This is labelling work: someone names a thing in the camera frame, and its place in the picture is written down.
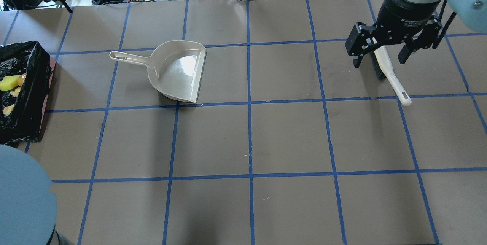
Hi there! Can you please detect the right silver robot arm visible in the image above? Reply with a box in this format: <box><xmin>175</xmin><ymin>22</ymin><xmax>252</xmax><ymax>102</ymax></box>
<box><xmin>344</xmin><ymin>0</ymin><xmax>486</xmax><ymax>75</ymax></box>

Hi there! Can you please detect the croissant bread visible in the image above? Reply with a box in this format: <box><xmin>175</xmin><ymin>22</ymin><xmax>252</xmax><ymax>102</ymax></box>
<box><xmin>2</xmin><ymin>103</ymin><xmax>14</xmax><ymax>116</ymax></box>

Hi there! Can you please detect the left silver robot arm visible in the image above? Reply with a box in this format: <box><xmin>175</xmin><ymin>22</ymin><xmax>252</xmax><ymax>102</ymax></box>
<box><xmin>1</xmin><ymin>5</ymin><xmax>127</xmax><ymax>245</ymax></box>

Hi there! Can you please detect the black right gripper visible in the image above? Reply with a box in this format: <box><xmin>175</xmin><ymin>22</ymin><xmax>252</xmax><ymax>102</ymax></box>
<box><xmin>345</xmin><ymin>0</ymin><xmax>442</xmax><ymax>68</ymax></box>

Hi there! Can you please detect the beige plastic dustpan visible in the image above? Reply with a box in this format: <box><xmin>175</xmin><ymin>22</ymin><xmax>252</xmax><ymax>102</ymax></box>
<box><xmin>108</xmin><ymin>40</ymin><xmax>207</xmax><ymax>103</ymax></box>

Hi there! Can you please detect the yellow green sponge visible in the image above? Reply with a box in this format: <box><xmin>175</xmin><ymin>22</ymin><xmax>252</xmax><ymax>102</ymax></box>
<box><xmin>0</xmin><ymin>75</ymin><xmax>21</xmax><ymax>91</ymax></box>

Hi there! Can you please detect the black bag lined bin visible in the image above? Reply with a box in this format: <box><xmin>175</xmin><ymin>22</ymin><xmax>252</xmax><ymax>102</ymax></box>
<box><xmin>0</xmin><ymin>41</ymin><xmax>56</xmax><ymax>145</ymax></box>

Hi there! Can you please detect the brown potato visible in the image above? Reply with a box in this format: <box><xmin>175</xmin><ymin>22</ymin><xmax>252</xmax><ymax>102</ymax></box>
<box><xmin>17</xmin><ymin>73</ymin><xmax>27</xmax><ymax>87</ymax></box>

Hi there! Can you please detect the beige hand brush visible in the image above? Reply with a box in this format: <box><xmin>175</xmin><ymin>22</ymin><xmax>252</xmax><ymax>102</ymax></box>
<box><xmin>371</xmin><ymin>47</ymin><xmax>412</xmax><ymax>106</ymax></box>

